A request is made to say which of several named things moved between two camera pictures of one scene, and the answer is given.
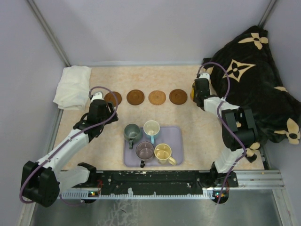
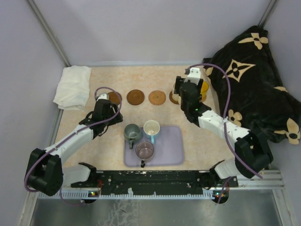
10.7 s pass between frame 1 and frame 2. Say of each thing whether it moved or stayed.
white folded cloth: stayed
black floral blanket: stayed
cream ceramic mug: moved
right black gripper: moved
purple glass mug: stayed
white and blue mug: stayed
